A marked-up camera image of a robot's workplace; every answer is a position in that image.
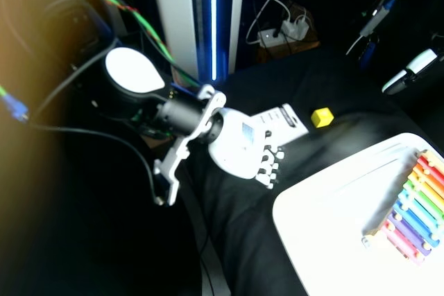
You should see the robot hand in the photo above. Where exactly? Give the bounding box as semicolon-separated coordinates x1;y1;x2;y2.
381;48;441;96
207;107;287;190

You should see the black table cloth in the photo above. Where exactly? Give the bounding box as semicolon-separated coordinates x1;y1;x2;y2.
148;46;444;296

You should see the white power strip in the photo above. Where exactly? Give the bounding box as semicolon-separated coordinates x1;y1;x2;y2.
258;20;309;48

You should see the brown wooden stand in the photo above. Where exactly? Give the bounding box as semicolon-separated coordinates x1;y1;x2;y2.
256;1;321;63

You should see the blue cable connector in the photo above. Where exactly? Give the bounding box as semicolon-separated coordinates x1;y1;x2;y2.
0;94;31;123

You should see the yellow wooden cube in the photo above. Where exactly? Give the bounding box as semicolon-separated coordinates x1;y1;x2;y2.
311;107;334;128

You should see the white column blue light strip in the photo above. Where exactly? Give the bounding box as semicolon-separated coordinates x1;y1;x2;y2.
148;0;244;82

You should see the rainbow wooden xylophone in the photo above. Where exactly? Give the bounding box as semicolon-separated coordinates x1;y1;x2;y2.
362;149;444;266

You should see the blue plug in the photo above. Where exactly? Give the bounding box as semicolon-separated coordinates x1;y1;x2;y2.
359;41;378;69

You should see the black camera cable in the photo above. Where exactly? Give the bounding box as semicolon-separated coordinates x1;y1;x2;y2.
27;124;164;206

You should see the white plastic box lid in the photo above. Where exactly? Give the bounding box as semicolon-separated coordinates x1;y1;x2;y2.
272;132;444;296

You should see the white and blue connector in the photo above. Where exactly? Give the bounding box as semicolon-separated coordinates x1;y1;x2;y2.
359;0;396;39

